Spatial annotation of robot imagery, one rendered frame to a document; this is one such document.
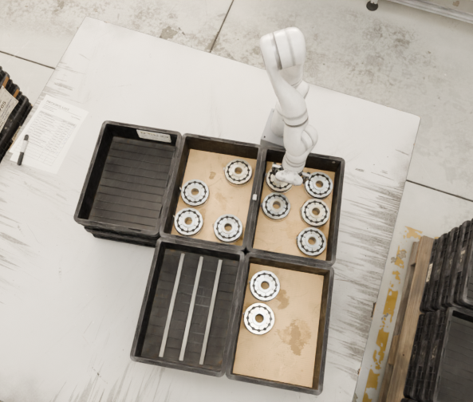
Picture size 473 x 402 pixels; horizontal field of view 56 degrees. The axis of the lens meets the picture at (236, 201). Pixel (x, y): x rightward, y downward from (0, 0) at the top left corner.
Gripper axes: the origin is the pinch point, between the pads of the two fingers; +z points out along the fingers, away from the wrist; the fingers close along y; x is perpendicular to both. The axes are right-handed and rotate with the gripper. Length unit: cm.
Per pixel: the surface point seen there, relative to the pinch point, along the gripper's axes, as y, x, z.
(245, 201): 12.8, 11.2, 4.1
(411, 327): -79, 25, 72
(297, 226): -8.0, 15.1, 4.0
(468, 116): -97, -112, 85
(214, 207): 22.8, 16.9, 4.3
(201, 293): 18, 48, 5
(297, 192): -5.0, 2.1, 3.9
